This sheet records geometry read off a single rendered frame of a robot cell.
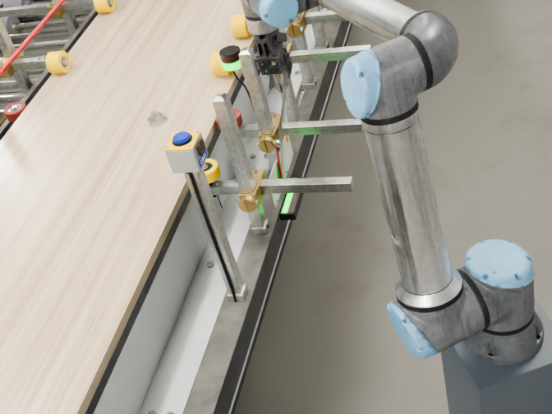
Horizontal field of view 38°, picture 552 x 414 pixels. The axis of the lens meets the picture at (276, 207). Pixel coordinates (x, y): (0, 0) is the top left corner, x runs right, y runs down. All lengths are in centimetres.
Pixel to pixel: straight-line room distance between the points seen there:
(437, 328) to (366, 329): 113
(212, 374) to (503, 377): 70
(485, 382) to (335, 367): 94
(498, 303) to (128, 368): 90
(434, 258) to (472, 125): 209
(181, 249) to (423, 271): 82
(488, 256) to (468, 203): 147
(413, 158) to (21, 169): 140
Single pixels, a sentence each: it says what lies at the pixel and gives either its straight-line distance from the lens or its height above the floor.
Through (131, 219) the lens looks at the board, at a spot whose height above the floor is 90.
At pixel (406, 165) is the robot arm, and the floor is 122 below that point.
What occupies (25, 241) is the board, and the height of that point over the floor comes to 90.
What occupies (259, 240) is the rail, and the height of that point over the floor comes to 70.
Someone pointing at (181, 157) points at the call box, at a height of 120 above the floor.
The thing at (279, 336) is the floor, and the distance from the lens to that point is 298.
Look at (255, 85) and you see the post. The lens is 231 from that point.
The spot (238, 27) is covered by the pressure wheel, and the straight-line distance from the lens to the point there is 285.
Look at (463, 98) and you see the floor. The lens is 396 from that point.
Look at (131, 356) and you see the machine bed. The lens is 206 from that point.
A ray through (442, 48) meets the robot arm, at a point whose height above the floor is 142.
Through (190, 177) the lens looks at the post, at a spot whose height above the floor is 113.
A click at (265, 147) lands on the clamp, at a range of 240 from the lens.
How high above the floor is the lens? 220
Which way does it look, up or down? 39 degrees down
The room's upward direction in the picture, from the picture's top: 16 degrees counter-clockwise
